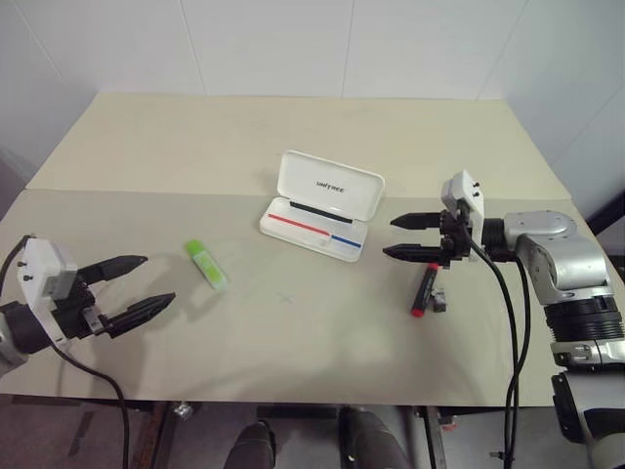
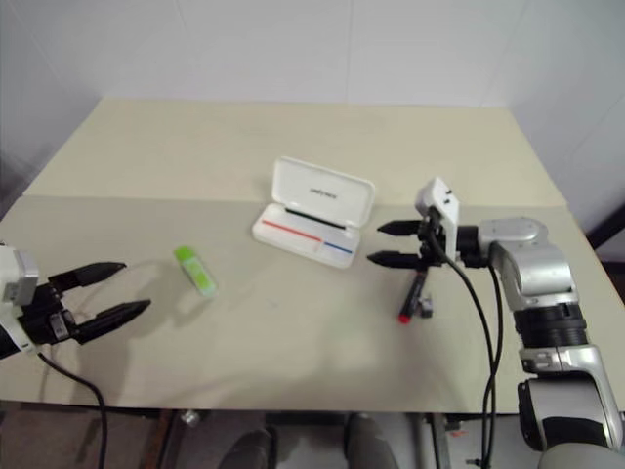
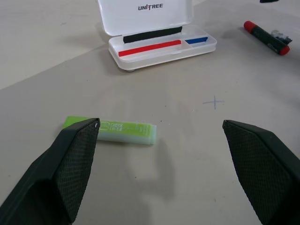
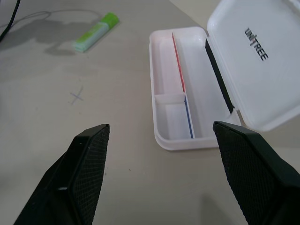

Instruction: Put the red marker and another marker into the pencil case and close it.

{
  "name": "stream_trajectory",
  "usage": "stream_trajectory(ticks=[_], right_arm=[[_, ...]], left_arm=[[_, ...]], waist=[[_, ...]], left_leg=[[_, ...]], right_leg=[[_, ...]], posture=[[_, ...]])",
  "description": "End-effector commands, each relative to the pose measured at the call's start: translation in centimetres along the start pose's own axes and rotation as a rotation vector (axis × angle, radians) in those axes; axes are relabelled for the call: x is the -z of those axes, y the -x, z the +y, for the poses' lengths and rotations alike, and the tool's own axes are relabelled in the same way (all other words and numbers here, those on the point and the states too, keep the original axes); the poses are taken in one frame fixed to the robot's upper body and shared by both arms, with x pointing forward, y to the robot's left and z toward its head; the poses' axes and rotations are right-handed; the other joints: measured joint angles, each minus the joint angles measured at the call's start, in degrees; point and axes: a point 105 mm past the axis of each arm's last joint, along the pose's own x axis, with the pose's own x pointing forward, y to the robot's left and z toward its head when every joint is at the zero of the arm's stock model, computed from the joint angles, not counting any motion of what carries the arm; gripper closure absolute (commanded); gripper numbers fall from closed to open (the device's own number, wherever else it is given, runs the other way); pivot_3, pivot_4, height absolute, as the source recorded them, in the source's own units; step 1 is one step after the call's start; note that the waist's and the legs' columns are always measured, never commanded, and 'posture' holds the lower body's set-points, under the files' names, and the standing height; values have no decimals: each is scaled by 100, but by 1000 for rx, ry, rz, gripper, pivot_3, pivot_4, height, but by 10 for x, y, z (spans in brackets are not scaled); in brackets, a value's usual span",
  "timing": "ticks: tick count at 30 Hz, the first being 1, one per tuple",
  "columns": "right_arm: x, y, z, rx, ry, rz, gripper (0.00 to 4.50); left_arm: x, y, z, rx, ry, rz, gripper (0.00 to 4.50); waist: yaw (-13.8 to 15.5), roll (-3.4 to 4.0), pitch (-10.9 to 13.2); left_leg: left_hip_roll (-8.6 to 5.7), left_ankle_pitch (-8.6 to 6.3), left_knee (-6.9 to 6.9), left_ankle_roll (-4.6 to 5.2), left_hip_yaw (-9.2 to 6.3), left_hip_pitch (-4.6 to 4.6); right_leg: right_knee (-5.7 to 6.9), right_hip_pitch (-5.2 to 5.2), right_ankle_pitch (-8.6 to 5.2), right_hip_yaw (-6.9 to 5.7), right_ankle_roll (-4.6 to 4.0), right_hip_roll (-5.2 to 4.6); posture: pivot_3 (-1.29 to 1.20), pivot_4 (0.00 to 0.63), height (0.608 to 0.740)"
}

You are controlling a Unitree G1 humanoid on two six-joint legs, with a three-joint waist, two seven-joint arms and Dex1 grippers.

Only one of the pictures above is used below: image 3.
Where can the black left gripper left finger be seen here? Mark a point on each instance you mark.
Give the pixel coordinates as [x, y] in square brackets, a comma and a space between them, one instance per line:
[47, 175]

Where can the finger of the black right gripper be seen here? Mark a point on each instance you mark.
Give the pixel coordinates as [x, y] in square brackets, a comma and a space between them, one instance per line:
[268, 1]

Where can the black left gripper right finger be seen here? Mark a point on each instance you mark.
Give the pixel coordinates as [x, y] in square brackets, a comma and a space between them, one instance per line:
[264, 168]

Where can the dark green marker red caps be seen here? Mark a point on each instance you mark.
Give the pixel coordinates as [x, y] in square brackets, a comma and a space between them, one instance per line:
[264, 37]

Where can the small clear black sharpener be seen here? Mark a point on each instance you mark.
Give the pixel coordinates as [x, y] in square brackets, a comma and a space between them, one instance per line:
[281, 36]

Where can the green eraser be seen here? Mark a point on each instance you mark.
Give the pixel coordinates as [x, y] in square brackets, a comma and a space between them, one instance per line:
[126, 133]

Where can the white rectangular case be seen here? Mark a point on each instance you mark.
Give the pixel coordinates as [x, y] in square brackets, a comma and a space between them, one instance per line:
[145, 21]

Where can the blue tape strip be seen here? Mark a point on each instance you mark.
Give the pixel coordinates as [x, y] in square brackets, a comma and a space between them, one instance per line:
[196, 40]

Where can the grey-beige table mat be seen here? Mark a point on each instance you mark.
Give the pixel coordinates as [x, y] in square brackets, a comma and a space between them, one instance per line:
[164, 175]

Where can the black foam strip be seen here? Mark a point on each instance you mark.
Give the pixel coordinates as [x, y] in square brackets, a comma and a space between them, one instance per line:
[152, 35]

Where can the red tape strip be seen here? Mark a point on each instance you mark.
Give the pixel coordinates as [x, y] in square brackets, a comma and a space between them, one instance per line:
[147, 48]

